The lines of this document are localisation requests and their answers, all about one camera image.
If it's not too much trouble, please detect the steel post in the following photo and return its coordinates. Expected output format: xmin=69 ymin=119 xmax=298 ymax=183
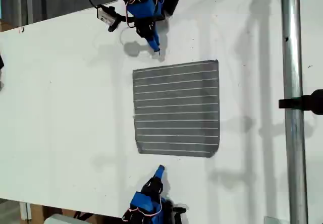
xmin=280 ymin=0 xmax=309 ymax=224

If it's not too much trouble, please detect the camera black stalk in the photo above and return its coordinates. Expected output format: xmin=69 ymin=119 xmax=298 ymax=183
xmin=115 ymin=14 xmax=137 ymax=28

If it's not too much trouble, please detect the white table leg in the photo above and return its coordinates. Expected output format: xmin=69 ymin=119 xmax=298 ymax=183
xmin=19 ymin=201 xmax=32 ymax=221

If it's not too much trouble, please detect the black clamp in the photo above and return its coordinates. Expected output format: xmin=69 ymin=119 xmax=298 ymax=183
xmin=278 ymin=89 xmax=323 ymax=116

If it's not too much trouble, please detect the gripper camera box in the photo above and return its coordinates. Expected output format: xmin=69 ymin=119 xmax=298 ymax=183
xmin=96 ymin=4 xmax=119 ymax=32
xmin=171 ymin=203 xmax=187 ymax=224

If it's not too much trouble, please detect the grey white-striped towel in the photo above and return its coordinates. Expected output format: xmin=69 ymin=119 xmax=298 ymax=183
xmin=132 ymin=59 xmax=221 ymax=159

